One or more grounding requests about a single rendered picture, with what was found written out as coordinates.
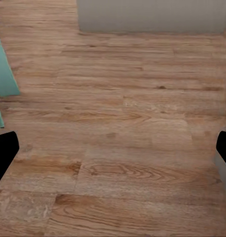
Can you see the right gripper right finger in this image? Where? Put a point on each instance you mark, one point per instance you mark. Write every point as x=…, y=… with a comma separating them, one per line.
x=221, y=144

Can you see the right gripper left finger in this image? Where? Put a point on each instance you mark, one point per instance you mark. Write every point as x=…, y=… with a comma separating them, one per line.
x=9, y=147

